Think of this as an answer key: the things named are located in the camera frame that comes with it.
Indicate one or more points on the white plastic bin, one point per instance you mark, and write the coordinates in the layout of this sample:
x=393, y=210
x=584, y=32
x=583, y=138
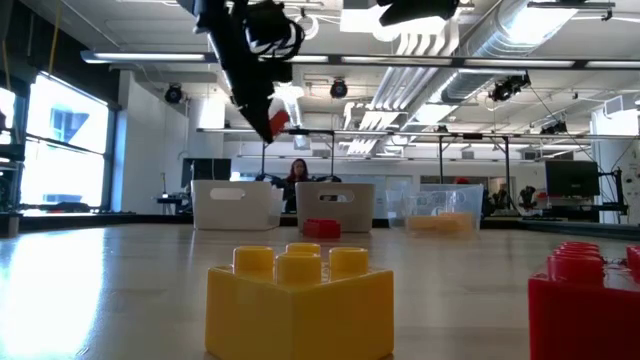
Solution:
x=235, y=210

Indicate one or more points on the grey plastic bin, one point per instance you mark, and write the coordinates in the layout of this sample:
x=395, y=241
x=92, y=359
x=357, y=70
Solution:
x=350, y=210

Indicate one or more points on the clear plastic bin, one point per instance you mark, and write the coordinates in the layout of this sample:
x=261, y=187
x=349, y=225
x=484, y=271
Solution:
x=435, y=200

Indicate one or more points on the small square yellow toy brick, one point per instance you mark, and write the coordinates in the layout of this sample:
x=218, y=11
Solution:
x=300, y=315

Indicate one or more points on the long red toy brick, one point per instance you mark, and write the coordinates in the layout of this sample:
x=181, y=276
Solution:
x=322, y=230
x=280, y=122
x=585, y=315

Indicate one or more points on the long ceiling light bar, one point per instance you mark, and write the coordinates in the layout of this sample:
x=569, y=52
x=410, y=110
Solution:
x=520, y=63

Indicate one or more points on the black ceiling spotlight cluster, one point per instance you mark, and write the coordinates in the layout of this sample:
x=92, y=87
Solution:
x=507, y=89

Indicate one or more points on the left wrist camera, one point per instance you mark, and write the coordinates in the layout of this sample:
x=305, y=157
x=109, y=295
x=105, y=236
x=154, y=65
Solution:
x=272, y=30

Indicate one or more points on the long ceiling lamp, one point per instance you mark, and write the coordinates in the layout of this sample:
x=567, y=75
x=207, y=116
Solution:
x=145, y=56

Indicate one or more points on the round black ceiling speaker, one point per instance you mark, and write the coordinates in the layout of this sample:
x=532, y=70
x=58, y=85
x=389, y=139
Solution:
x=338, y=89
x=173, y=94

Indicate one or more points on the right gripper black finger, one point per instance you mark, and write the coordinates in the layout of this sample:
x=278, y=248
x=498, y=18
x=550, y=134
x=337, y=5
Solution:
x=420, y=10

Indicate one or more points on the person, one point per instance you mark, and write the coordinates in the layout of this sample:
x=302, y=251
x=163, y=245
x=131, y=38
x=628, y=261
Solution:
x=297, y=175

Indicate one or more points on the black computer monitor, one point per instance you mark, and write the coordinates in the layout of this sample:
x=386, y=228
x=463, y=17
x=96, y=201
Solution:
x=572, y=178
x=205, y=170

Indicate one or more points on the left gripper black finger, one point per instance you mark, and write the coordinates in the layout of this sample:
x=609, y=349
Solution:
x=260, y=115

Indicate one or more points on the silver ventilation duct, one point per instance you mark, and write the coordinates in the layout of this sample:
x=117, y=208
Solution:
x=475, y=80

